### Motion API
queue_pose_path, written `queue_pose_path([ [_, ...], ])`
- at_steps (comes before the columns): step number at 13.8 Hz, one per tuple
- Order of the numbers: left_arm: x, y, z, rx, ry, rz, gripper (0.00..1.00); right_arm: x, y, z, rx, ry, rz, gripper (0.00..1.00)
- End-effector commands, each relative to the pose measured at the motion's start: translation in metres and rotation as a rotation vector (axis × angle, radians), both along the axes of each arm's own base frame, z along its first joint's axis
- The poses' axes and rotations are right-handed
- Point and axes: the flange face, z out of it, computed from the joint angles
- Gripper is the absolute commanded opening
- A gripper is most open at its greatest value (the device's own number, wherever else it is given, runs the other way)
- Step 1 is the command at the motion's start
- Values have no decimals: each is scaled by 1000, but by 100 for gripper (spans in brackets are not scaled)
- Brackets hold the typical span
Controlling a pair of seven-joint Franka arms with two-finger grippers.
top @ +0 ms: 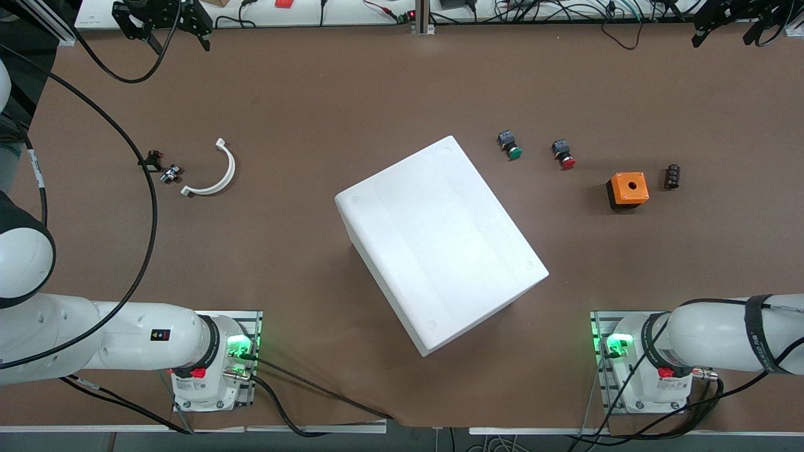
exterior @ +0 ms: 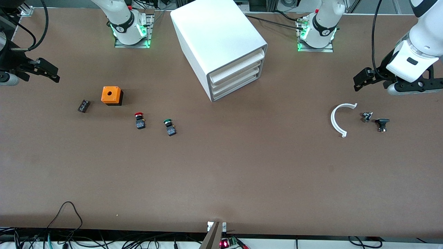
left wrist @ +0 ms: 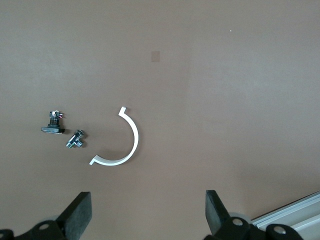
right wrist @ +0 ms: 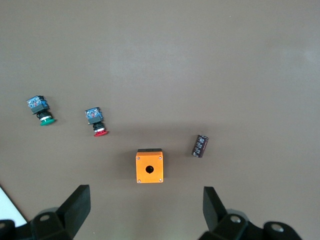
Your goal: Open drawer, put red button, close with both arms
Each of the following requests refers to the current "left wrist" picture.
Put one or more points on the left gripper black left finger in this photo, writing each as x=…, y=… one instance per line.
x=77, y=215

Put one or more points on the small metal connector part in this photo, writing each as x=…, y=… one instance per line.
x=75, y=140

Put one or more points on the black flat-headed switch component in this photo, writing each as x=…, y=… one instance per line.
x=53, y=129

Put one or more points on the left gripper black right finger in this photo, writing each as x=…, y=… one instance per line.
x=215, y=212

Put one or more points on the white semicircular plastic bracket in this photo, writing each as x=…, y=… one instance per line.
x=135, y=135

